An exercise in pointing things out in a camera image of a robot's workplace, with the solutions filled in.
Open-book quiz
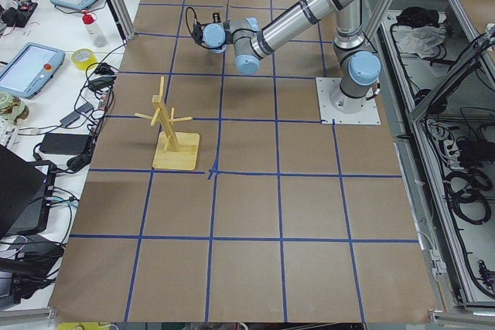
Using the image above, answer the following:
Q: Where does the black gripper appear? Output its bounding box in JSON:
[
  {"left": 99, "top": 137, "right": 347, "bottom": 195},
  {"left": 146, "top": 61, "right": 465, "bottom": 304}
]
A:
[{"left": 192, "top": 22, "right": 204, "bottom": 46}]

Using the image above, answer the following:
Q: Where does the light blue plastic cup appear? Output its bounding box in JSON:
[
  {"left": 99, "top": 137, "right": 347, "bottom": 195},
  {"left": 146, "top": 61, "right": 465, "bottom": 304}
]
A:
[{"left": 210, "top": 45, "right": 227, "bottom": 53}]

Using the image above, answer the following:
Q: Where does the wooden cup rack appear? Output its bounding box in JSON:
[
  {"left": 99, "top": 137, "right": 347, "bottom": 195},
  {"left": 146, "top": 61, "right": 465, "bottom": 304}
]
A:
[{"left": 135, "top": 77, "right": 200, "bottom": 171}]

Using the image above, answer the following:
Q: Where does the squeeze bottle with red cap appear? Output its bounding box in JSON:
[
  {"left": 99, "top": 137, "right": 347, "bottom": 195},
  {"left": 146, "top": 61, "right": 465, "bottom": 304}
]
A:
[{"left": 82, "top": 11, "right": 108, "bottom": 48}]

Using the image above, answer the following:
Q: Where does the yellow tape roll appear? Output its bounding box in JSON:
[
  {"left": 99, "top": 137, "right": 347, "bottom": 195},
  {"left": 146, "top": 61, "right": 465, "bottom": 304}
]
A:
[{"left": 71, "top": 48, "right": 97, "bottom": 70}]

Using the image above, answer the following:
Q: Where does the teach pendant near yellow tape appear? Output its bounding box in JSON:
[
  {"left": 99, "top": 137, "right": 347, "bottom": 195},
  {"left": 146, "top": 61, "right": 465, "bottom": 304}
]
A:
[{"left": 1, "top": 43, "right": 65, "bottom": 99}]

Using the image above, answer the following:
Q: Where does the black power brick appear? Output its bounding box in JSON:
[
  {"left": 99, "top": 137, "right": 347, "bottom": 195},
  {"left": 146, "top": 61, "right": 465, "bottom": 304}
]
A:
[{"left": 39, "top": 133, "right": 90, "bottom": 155}]

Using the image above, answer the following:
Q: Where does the green glass jar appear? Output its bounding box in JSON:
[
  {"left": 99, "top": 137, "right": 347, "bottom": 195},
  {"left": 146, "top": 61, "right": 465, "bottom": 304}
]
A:
[{"left": 0, "top": 91, "right": 29, "bottom": 123}]

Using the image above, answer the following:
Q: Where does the white crumpled cloth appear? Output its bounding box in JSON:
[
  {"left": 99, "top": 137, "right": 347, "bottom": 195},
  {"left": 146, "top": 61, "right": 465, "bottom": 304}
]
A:
[{"left": 398, "top": 26, "right": 447, "bottom": 58}]

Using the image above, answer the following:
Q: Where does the black laptop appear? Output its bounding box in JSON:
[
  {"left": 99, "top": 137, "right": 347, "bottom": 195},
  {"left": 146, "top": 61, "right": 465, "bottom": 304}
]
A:
[{"left": 1, "top": 146, "right": 56, "bottom": 237}]

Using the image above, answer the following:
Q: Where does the black cable coil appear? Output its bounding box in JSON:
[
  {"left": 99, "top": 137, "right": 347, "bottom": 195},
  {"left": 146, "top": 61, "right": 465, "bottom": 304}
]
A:
[{"left": 442, "top": 169, "right": 494, "bottom": 226}]

